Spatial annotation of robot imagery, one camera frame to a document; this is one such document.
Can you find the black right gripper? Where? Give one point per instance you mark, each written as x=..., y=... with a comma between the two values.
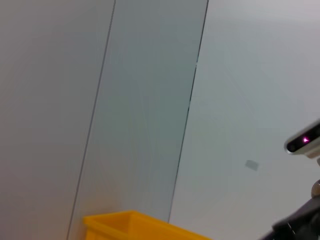
x=300, y=225

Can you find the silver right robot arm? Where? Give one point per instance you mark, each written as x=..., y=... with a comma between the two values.
x=316, y=188

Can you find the yellow plastic bin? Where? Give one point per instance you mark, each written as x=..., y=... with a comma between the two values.
x=120, y=227

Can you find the grey wall label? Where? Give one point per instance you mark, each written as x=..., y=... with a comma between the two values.
x=252, y=165

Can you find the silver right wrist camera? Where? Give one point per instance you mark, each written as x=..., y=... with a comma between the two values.
x=302, y=141

